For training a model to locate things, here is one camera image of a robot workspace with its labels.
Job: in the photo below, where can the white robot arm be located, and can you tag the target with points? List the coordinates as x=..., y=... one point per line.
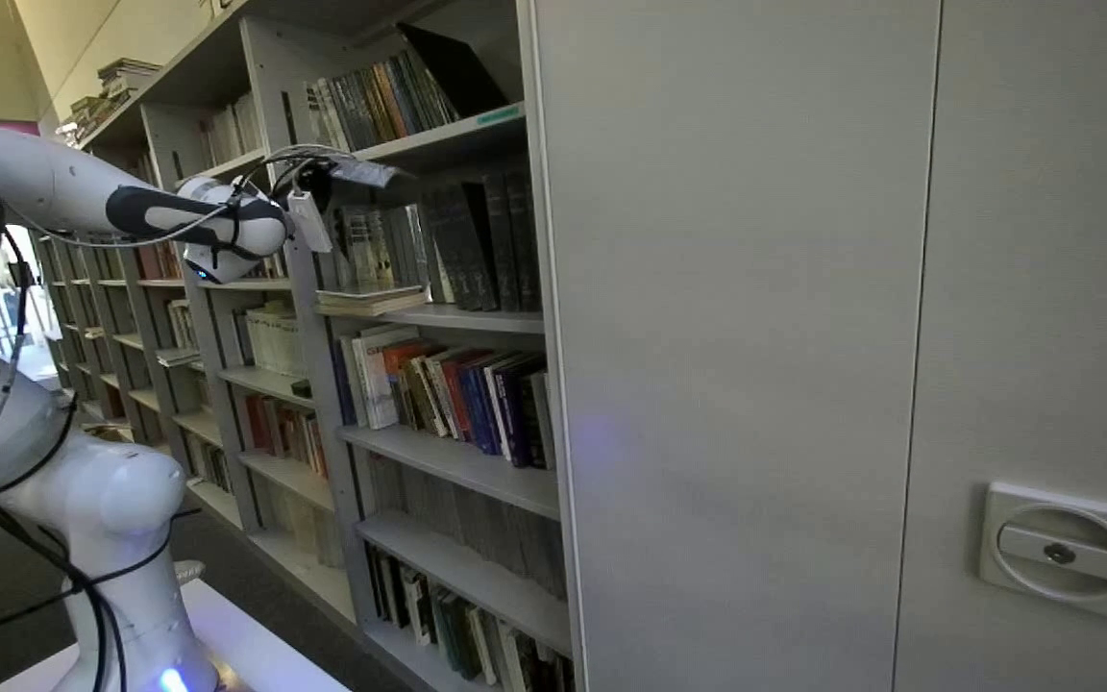
x=89, y=504

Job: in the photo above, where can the grey metal bookshelf right unit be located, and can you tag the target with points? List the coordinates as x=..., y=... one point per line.
x=434, y=415

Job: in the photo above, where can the grey metal bookshelf unit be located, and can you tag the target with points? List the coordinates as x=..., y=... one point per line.
x=434, y=415
x=210, y=370

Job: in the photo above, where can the grey metal bookshelf left unit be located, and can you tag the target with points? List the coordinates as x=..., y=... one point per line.
x=210, y=370

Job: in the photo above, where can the white cabinet door handle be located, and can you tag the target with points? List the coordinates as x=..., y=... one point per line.
x=1044, y=542

